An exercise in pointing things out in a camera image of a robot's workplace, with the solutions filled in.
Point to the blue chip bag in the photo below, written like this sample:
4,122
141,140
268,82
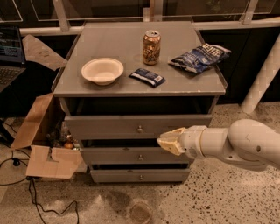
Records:
201,58

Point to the gold soda can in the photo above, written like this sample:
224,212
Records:
151,47

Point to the small dark blue packet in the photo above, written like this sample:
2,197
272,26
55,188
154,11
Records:
148,77

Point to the open cardboard box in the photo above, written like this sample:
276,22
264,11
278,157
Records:
48,159

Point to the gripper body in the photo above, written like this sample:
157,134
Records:
192,141

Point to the grey top drawer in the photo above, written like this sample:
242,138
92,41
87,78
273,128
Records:
85,127

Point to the grey middle drawer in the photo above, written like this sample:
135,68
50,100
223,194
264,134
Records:
131,155

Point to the grey bottom drawer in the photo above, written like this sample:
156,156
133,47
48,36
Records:
132,176

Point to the small orange figurine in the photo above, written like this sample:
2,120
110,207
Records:
69,142

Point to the white paper bowl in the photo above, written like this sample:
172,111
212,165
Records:
102,71

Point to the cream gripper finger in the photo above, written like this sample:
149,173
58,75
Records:
173,133
171,144

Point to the white metal railing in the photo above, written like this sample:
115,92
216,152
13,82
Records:
249,45

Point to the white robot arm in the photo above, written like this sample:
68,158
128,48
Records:
246,143

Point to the black laptop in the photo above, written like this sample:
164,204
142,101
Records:
12,55

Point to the grey drawer cabinet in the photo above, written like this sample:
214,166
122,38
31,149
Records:
182,93

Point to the grey drawer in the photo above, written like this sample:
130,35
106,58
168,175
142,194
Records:
131,155
132,176
85,127

